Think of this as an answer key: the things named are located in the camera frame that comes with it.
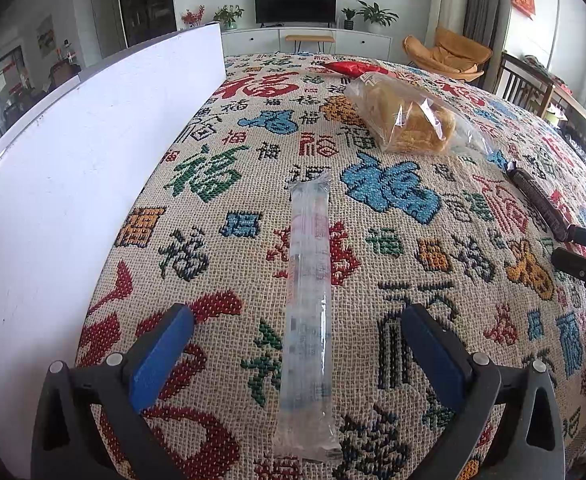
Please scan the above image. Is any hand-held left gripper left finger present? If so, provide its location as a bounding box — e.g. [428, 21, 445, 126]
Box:
[32, 303, 196, 480]

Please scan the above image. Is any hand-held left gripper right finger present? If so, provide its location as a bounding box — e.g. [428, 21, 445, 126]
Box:
[401, 303, 566, 480]

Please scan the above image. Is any dark long stick packet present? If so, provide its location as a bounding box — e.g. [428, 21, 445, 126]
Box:
[507, 167, 581, 242]

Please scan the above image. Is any clear long snack packet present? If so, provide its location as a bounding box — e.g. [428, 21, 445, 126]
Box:
[273, 170, 344, 463]

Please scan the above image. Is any printed woven tablecloth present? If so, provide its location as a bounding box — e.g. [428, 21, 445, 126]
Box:
[75, 52, 586, 480]

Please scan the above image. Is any dark wooden chair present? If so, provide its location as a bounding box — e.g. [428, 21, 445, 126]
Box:
[493, 51, 556, 118]

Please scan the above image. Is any white foam board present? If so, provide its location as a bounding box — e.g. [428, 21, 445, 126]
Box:
[0, 22, 225, 461]

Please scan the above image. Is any bread loaf in clear bag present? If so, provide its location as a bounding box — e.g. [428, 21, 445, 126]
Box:
[345, 72, 496, 157]

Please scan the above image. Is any orange lounge chair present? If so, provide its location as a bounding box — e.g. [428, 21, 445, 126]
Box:
[404, 26, 494, 81]

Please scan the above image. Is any grey curtain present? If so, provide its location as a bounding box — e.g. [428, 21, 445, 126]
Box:
[465, 0, 516, 54]

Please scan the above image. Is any red snack packet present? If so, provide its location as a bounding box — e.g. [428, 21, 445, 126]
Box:
[323, 60, 391, 79]

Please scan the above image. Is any large potted plant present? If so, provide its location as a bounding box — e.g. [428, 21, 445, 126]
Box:
[357, 1, 398, 34]

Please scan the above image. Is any white television cabinet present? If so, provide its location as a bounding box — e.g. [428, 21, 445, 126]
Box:
[221, 26, 391, 61]

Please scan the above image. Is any white door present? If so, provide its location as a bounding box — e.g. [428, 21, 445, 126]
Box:
[90, 0, 125, 63]

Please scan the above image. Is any small wooden bench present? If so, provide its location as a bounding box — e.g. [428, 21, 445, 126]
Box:
[285, 34, 334, 54]

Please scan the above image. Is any leafy potted plant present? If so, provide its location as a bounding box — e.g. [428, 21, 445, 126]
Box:
[214, 4, 245, 30]

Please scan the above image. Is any dark glass cabinet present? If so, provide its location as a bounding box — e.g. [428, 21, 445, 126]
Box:
[117, 0, 178, 48]

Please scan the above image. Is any black flat television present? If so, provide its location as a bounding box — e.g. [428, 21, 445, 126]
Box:
[254, 0, 338, 26]

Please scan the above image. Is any framed wall picture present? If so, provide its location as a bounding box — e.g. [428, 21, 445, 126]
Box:
[37, 15, 56, 58]

